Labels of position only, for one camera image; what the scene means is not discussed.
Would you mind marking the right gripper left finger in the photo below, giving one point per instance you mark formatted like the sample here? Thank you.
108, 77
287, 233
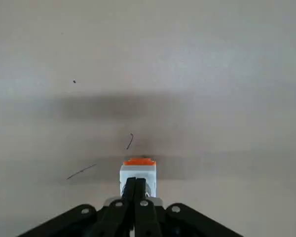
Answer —
113, 217

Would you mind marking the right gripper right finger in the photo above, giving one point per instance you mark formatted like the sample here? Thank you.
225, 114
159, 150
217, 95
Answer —
148, 219

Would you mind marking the red push button switch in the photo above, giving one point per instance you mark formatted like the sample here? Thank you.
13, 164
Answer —
148, 172

